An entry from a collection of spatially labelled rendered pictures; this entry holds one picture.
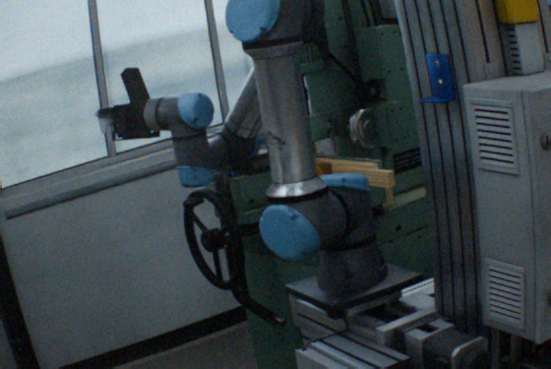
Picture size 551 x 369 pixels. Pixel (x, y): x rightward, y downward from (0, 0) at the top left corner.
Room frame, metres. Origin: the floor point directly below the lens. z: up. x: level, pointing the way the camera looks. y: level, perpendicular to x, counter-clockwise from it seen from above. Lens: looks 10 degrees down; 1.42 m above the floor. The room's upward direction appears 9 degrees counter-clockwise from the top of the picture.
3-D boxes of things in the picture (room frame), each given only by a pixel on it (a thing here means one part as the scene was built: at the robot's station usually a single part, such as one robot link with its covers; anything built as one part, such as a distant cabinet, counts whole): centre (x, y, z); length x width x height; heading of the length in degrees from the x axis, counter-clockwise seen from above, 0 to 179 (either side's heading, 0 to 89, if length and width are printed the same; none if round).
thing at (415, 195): (2.73, -0.19, 0.76); 0.57 x 0.45 x 0.09; 122
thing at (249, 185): (2.58, 0.09, 0.92); 0.15 x 0.13 x 0.09; 32
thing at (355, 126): (2.63, -0.27, 1.02); 0.12 x 0.03 x 0.12; 122
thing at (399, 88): (2.82, -0.34, 1.16); 0.22 x 0.22 x 0.72; 32
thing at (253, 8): (1.79, -0.03, 1.19); 0.15 x 0.12 x 0.55; 140
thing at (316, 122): (2.67, -0.11, 1.03); 0.14 x 0.07 x 0.09; 122
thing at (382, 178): (2.59, -0.14, 0.92); 0.54 x 0.02 x 0.04; 32
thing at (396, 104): (2.63, -0.33, 1.02); 0.09 x 0.07 x 0.12; 32
